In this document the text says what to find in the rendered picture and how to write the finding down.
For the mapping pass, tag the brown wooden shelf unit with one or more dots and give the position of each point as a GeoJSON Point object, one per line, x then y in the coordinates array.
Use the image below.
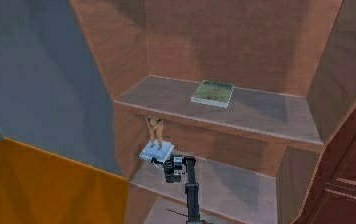
{"type": "Point", "coordinates": [252, 113]}

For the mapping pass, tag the dark red-brown wooden cabinet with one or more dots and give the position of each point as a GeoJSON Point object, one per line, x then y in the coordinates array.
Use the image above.
{"type": "Point", "coordinates": [344, 173]}

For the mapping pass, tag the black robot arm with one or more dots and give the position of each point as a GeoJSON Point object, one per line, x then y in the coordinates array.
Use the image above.
{"type": "Point", "coordinates": [192, 190]}

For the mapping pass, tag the tan figurine on white base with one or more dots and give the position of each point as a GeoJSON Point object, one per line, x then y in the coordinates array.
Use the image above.
{"type": "Point", "coordinates": [159, 150]}

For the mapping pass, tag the green flat book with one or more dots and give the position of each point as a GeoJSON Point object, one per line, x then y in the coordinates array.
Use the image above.
{"type": "Point", "coordinates": [213, 92]}

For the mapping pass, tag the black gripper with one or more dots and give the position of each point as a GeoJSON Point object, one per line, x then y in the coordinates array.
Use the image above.
{"type": "Point", "coordinates": [169, 168]}

